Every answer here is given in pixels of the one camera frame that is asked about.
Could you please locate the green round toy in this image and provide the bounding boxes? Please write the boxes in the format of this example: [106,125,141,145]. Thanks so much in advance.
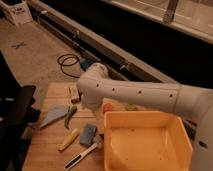
[125,104,138,111]

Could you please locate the orange round toy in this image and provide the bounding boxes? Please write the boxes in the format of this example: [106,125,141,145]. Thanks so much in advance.
[103,103,113,113]

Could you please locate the blue sponge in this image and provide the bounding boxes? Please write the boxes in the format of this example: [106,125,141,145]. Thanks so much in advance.
[79,124,97,147]

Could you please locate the black chair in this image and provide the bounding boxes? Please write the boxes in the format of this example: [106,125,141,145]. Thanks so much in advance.
[0,51,40,171]

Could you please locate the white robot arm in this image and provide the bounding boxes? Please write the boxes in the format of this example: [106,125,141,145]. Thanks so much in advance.
[77,63,213,171]

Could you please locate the blue grey power box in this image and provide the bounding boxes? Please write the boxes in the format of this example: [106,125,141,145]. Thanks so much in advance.
[80,59,94,71]

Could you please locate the yellow plastic bin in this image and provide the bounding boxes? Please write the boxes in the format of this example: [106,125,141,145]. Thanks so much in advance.
[104,111,192,171]

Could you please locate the white storage crate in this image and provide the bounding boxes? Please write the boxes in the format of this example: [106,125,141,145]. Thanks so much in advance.
[0,0,33,26]

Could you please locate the green pepper toy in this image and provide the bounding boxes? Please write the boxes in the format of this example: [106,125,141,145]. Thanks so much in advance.
[64,105,77,130]

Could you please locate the grey blue folded cloth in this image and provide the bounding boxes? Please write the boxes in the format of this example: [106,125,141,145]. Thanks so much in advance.
[40,105,69,129]

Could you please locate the black cable loop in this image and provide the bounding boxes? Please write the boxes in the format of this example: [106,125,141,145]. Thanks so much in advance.
[56,53,93,83]

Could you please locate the white small box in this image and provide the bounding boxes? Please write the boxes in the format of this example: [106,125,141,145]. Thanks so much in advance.
[69,87,80,103]

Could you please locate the white dish brush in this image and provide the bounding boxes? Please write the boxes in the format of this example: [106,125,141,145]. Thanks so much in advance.
[64,134,104,171]

